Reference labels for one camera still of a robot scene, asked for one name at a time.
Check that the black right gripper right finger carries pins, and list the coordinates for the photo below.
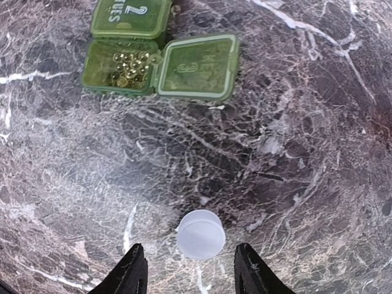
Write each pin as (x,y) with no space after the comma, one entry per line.
(253,275)

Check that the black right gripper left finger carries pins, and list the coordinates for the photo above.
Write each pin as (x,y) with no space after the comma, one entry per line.
(129,276)

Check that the yellow gel pills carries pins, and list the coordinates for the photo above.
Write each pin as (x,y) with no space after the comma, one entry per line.
(130,70)

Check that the white small bottle cap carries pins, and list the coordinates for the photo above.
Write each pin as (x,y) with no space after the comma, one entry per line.
(200,235)

